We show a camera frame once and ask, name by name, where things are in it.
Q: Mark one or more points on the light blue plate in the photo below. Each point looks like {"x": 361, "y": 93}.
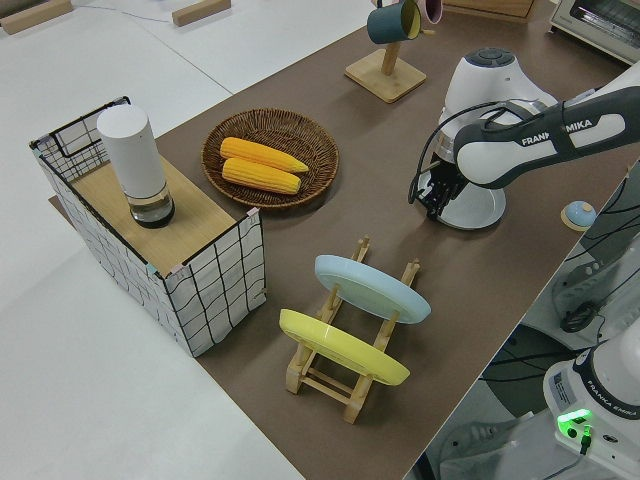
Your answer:
{"x": 370, "y": 287}

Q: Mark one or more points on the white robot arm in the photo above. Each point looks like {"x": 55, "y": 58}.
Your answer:
{"x": 500, "y": 150}

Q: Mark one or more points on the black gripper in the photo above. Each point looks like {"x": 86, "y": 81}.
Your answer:
{"x": 447, "y": 176}

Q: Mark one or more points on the white toaster oven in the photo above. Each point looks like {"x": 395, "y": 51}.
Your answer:
{"x": 600, "y": 27}

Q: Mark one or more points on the blue call bell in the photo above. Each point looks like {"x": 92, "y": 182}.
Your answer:
{"x": 579, "y": 214}

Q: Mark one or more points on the white cylindrical bottle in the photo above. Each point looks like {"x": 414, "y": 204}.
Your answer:
{"x": 135, "y": 160}

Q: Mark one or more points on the gray plate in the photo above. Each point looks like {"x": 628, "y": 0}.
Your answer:
{"x": 480, "y": 207}

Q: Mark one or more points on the round wicker basket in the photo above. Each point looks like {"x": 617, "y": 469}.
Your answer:
{"x": 320, "y": 145}

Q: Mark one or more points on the wooden block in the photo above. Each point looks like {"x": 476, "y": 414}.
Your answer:
{"x": 200, "y": 12}
{"x": 35, "y": 15}

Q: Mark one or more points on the brown table mat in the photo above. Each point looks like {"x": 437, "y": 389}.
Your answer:
{"x": 350, "y": 225}

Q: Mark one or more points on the yellow corn cob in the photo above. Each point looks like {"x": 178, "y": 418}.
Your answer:
{"x": 260, "y": 154}
{"x": 260, "y": 177}

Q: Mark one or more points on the pink mug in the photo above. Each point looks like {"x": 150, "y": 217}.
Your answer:
{"x": 433, "y": 10}

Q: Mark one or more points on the wooden cabinet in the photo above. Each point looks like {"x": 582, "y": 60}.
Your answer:
{"x": 500, "y": 7}

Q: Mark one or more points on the yellow plate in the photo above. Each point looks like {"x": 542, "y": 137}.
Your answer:
{"x": 340, "y": 345}

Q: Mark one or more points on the pink binder clip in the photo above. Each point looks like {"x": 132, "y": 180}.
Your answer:
{"x": 177, "y": 271}
{"x": 254, "y": 215}

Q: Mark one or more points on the wooden board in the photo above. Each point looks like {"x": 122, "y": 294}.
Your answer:
{"x": 190, "y": 220}

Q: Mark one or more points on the teal mug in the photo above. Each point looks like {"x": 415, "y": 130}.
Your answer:
{"x": 387, "y": 22}

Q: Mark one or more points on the wooden plate rack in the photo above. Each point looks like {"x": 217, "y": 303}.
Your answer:
{"x": 327, "y": 385}

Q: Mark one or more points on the wooden mug tree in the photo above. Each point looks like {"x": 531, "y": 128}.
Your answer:
{"x": 387, "y": 75}

